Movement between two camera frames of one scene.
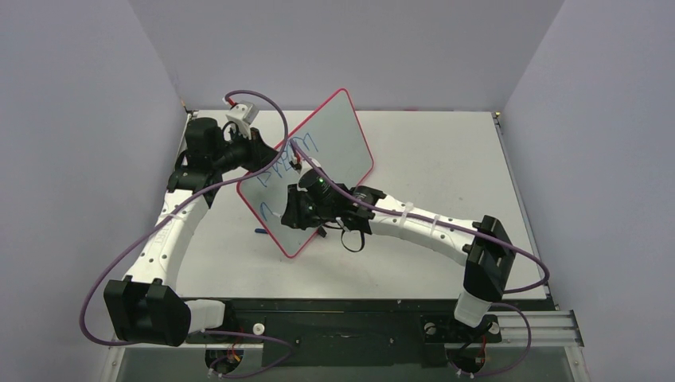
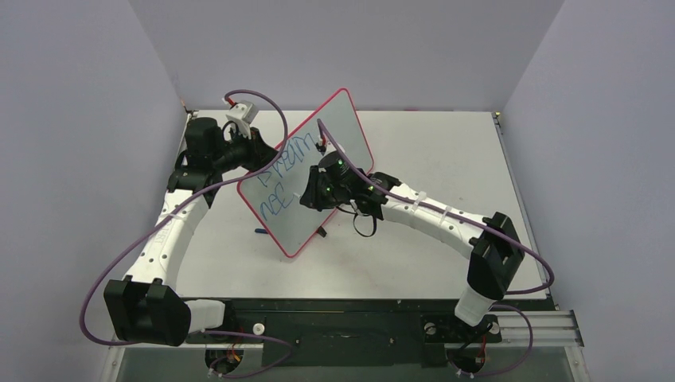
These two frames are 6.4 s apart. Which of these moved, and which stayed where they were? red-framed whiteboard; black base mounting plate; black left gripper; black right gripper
Moved: black right gripper
Stayed: black left gripper; black base mounting plate; red-framed whiteboard
